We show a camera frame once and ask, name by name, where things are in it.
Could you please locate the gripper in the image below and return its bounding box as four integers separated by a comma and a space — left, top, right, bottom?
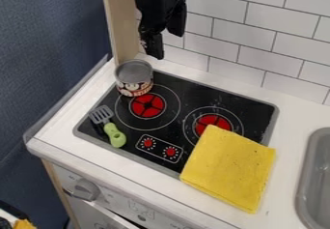
131, 0, 190, 61

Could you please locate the toy stove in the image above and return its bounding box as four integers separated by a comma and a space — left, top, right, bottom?
71, 70, 282, 180

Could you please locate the yellow cloth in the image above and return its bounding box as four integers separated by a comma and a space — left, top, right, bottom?
178, 124, 278, 215

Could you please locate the silver can with label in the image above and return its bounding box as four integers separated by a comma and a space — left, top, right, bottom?
113, 59, 156, 99

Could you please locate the toy sink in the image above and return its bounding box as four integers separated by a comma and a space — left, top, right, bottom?
293, 127, 330, 229

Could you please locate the grey spatula with green handle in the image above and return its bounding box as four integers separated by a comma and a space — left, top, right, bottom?
87, 104, 129, 149

